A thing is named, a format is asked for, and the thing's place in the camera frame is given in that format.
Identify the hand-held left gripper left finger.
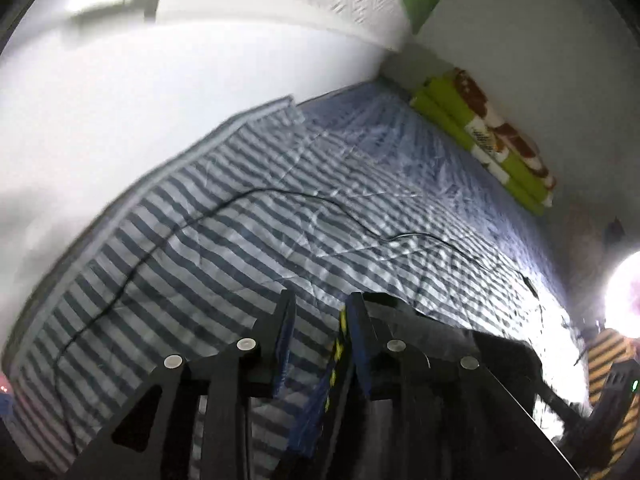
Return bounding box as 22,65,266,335
67,289,297,480

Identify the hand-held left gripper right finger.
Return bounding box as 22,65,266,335
346,292,581,480

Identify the blue white striped bed sheet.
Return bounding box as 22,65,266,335
5,82,591,476

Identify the bright lamp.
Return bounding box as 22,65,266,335
600,215,640,341

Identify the green folded printed blanket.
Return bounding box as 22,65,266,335
409,67,557,217

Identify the black cable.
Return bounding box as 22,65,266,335
52,187,538,466

